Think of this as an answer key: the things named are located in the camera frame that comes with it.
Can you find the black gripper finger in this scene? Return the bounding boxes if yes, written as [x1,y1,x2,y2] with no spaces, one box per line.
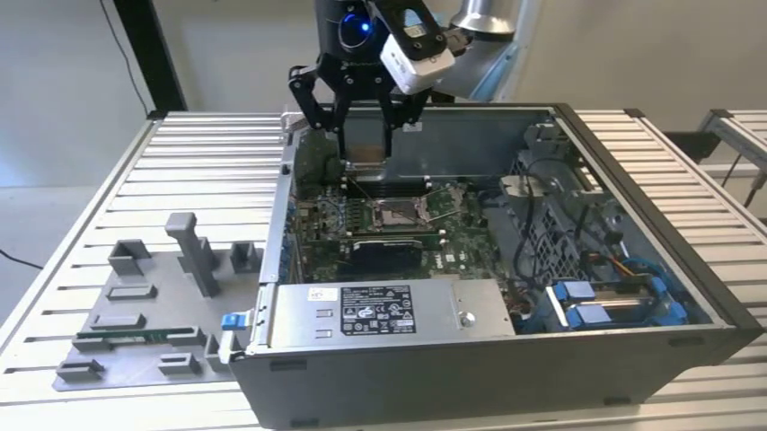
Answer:
[379,89,431,162]
[288,57,352,162]

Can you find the silver CPU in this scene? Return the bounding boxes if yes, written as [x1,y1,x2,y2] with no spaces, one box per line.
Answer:
[348,143,384,163]

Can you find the black RAM slot bank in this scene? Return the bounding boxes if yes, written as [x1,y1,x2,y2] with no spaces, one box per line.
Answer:
[338,168,435,198]
[344,227,448,240]

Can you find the CPU socket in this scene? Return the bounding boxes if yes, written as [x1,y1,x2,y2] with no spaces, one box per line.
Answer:
[370,196,434,231]

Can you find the metal socket cover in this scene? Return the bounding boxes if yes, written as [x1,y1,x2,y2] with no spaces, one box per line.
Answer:
[419,185,468,225]

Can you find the green motherboard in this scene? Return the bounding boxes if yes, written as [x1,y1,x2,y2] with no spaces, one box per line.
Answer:
[291,176,518,289]

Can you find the black expansion card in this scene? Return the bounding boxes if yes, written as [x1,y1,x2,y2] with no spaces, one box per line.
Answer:
[348,238,424,277]

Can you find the grey drive cage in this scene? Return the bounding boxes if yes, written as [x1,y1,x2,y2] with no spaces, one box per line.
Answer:
[483,147,609,289]

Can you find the silver power supply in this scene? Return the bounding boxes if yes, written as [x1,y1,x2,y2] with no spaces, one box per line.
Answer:
[267,277,518,350]

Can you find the black box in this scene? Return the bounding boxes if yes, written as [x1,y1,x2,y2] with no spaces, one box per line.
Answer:
[661,130,722,165]

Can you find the blue disk carrier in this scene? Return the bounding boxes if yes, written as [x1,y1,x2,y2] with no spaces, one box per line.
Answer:
[565,304,614,332]
[547,279,598,303]

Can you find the grey parts rack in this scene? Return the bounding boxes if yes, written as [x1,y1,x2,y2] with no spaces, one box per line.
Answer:
[52,211,266,392]

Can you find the aluminium side table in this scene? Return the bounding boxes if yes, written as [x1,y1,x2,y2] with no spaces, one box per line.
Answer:
[697,107,767,213]

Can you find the green RAM stick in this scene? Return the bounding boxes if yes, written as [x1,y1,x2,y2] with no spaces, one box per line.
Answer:
[76,329,198,343]

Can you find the black open PC case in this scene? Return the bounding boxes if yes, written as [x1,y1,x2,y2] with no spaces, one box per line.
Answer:
[230,101,767,430]

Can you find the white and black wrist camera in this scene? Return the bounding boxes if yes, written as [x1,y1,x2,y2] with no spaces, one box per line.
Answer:
[371,0,458,97]

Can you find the black upright post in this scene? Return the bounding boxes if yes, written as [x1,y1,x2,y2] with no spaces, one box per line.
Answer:
[118,0,191,114]

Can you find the thin black wall cable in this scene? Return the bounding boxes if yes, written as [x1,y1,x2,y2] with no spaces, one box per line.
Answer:
[98,0,151,114]

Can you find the black wire in case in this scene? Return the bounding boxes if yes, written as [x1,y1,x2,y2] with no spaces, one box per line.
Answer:
[514,154,590,289]

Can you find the orange and yellow wires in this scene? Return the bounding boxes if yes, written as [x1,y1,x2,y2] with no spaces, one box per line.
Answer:
[597,254,639,280]

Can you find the black floor cable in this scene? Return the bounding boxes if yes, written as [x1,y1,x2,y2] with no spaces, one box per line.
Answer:
[0,248,44,271]

